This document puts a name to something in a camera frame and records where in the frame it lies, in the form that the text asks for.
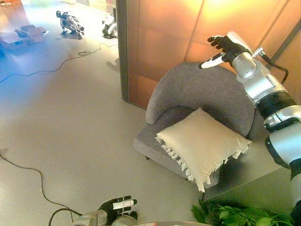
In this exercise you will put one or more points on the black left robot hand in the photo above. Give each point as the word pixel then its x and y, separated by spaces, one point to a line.
pixel 113 208

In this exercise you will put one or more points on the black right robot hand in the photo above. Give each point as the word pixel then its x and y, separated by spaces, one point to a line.
pixel 231 48

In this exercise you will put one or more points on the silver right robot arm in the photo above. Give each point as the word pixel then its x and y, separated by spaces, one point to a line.
pixel 261 82

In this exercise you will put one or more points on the cream fringed square pillow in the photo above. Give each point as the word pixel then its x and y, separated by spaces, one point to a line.
pixel 204 146

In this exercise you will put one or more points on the grey fabric armchair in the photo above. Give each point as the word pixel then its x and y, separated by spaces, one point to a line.
pixel 200 89

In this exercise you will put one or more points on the green leafy potted plant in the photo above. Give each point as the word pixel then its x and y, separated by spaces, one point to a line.
pixel 235 215

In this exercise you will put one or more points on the black white legged robot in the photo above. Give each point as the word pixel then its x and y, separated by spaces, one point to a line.
pixel 69 24

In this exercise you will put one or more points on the flat cardboard box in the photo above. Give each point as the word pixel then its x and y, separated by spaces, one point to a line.
pixel 13 41
pixel 33 33

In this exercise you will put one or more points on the dark metal partition post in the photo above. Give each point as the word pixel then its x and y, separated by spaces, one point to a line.
pixel 122 51
pixel 285 42

